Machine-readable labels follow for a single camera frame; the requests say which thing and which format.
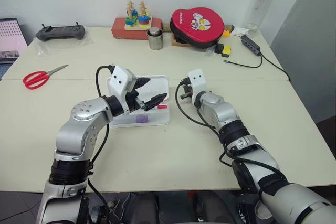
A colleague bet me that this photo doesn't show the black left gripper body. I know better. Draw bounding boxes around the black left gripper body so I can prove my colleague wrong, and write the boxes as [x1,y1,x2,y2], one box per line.
[125,89,146,113]

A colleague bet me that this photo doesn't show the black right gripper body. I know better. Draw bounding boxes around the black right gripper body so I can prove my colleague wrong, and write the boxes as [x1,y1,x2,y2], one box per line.
[179,77,194,100]

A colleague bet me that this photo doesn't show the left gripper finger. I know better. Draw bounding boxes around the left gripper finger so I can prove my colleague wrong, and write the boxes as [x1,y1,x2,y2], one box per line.
[144,93,169,112]
[133,77,152,90]

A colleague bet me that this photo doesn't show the white plastic tray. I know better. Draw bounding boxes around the white plastic tray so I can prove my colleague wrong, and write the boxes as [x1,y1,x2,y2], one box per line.
[106,74,172,130]

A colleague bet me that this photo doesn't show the steel cup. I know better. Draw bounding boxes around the steel cup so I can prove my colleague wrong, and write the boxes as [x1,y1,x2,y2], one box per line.
[146,30,165,51]

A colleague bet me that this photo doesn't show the red rectangular box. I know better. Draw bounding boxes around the red rectangular box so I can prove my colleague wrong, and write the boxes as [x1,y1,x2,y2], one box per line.
[111,17,163,41]

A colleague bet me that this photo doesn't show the yellow black block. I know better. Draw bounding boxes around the yellow black block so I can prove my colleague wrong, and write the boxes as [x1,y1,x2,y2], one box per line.
[214,42,233,58]

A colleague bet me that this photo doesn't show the red black boxing pad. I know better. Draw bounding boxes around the red black boxing pad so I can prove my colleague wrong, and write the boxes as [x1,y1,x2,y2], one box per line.
[169,7,226,50]

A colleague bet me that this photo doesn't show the white crumpled paper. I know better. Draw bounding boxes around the white crumpled paper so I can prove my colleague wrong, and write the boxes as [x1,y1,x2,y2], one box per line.
[232,25,250,37]

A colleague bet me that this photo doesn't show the black usb hub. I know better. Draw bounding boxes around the black usb hub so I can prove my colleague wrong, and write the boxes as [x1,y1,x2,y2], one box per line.
[240,35,262,57]

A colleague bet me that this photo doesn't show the grey handheld controller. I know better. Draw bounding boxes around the grey handheld controller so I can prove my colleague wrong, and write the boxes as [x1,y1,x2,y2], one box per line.
[35,22,88,42]

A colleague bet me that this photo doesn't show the clear plastic bag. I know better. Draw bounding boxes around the clear plastic bag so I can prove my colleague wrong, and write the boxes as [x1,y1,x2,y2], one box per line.
[34,30,94,57]

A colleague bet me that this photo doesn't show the clear bottle with green lid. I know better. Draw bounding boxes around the clear bottle with green lid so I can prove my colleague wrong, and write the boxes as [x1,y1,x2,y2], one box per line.
[246,0,282,36]

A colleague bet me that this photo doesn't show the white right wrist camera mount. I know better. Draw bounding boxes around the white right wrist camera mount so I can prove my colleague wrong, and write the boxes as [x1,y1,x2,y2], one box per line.
[187,68,208,104]

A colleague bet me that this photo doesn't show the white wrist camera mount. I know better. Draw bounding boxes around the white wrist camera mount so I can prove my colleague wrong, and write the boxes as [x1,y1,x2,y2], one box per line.
[109,65,138,113]
[187,68,208,104]

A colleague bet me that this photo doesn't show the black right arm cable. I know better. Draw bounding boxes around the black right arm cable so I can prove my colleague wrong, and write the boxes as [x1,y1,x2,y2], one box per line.
[174,81,288,184]

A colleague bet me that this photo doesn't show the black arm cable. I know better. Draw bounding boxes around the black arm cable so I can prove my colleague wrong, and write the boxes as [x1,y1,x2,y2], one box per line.
[174,81,288,184]
[86,64,116,221]

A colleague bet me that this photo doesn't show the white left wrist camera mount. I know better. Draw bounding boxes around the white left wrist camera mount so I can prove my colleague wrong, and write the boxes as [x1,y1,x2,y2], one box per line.
[109,65,138,113]

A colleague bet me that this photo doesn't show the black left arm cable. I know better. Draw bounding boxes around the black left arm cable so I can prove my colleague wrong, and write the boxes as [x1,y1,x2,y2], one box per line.
[86,64,116,221]

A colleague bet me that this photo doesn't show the wooden ring stacking toy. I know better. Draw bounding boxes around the wooden ring stacking toy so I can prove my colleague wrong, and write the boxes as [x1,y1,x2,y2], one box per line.
[124,0,153,31]

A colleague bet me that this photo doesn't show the black hub cable with plug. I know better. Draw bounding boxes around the black hub cable with plug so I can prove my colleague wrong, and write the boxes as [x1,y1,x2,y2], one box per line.
[223,53,264,69]

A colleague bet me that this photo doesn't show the black power cable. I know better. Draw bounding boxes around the black power cable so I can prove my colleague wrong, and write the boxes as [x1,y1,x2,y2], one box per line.
[259,52,293,82]

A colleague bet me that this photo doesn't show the red handled scissors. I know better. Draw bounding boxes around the red handled scissors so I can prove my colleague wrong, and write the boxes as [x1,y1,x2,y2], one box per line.
[23,64,70,90]

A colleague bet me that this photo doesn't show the pink panel with black frame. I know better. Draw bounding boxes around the pink panel with black frame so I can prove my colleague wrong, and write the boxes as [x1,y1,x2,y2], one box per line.
[0,17,29,64]

